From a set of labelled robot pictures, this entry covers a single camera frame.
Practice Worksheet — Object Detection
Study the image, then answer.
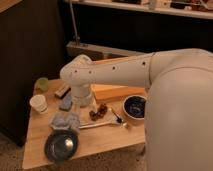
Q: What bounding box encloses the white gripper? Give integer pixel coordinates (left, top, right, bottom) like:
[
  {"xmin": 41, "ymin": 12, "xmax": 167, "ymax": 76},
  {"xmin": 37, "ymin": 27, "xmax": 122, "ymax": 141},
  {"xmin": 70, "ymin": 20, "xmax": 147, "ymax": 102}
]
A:
[{"xmin": 71, "ymin": 84, "xmax": 93, "ymax": 107}]

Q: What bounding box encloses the dark grapes bunch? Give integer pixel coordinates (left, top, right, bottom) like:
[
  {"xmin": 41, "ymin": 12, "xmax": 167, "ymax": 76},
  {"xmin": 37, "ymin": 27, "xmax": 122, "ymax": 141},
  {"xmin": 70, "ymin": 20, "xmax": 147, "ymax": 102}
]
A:
[{"xmin": 89, "ymin": 104, "xmax": 108, "ymax": 121}]

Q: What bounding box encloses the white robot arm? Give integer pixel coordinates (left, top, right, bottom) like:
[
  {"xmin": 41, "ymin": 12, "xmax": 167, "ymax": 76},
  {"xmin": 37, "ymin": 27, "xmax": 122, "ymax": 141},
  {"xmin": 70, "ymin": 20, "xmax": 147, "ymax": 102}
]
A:
[{"xmin": 60, "ymin": 49, "xmax": 213, "ymax": 171}]

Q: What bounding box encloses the green plastic cup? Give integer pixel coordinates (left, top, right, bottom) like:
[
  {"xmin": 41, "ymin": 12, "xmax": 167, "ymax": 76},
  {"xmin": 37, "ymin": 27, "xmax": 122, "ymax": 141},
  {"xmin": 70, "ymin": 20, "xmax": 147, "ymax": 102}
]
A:
[{"xmin": 36, "ymin": 77, "xmax": 48, "ymax": 92}]

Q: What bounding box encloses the white paper cup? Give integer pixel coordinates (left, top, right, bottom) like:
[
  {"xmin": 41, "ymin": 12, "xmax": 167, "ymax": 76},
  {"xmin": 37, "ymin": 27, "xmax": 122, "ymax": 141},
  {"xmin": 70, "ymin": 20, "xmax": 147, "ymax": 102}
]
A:
[{"xmin": 29, "ymin": 94, "xmax": 47, "ymax": 113}]

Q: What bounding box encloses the yellow plastic bin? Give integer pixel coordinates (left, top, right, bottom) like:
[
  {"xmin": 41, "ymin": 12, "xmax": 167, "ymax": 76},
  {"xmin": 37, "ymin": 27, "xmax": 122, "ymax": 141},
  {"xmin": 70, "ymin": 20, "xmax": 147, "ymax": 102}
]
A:
[{"xmin": 90, "ymin": 56, "xmax": 148, "ymax": 103}]

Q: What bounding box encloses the blue sponge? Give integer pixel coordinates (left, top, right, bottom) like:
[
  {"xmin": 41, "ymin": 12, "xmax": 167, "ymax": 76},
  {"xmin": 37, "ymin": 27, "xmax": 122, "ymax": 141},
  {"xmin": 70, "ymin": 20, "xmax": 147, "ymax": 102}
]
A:
[{"xmin": 59, "ymin": 93, "xmax": 72, "ymax": 111}]

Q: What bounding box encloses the brown rectangular block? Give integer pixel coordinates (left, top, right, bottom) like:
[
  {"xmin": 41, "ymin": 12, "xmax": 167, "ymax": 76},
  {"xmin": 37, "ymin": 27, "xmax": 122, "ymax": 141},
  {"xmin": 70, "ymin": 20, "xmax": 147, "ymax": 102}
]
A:
[{"xmin": 54, "ymin": 83, "xmax": 70, "ymax": 98}]

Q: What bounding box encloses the grey crumpled cloth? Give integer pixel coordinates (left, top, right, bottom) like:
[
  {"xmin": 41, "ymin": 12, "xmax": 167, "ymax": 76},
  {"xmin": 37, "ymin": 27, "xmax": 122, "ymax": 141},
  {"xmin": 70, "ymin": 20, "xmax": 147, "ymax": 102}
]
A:
[{"xmin": 50, "ymin": 112, "xmax": 80, "ymax": 133}]

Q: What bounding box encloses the black spoon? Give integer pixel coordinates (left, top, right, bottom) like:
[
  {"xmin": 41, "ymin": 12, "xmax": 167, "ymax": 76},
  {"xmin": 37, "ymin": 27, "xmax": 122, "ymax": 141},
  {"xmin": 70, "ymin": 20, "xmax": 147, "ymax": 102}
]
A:
[{"xmin": 110, "ymin": 108, "xmax": 123, "ymax": 123}]

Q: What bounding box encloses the small wooden table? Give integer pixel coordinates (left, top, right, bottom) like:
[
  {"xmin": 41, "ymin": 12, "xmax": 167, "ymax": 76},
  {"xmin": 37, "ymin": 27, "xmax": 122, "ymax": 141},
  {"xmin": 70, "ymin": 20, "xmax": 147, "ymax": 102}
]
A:
[{"xmin": 22, "ymin": 79, "xmax": 145, "ymax": 169}]

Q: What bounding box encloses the wooden spoon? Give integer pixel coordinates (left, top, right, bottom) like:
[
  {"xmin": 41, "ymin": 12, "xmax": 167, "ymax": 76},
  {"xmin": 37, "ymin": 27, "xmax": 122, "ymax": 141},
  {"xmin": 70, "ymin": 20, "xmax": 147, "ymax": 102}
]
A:
[{"xmin": 79, "ymin": 122, "xmax": 128, "ymax": 129}]

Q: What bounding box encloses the blue ceramic bowl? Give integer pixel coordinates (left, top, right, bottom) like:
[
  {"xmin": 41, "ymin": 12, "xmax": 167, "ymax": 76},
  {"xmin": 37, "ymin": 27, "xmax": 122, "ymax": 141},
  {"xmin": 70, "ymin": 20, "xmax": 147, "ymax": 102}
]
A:
[{"xmin": 122, "ymin": 95, "xmax": 146, "ymax": 120}]

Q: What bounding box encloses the metal pole stand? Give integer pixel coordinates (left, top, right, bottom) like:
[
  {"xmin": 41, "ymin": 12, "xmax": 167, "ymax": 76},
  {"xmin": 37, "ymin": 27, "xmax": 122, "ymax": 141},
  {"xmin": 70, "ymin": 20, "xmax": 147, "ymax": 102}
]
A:
[{"xmin": 69, "ymin": 0, "xmax": 87, "ymax": 47}]

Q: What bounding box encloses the dark metal bowl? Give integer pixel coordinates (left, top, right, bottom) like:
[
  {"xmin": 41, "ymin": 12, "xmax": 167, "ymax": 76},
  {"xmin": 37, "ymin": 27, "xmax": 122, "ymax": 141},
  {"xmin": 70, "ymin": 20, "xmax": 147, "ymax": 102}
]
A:
[{"xmin": 44, "ymin": 130, "xmax": 78, "ymax": 163}]

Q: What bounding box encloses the white shelf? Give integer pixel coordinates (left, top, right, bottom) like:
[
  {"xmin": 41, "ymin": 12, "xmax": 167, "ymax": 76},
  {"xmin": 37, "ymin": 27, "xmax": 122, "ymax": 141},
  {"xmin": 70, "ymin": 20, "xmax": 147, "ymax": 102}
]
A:
[{"xmin": 64, "ymin": 0, "xmax": 213, "ymax": 20}]

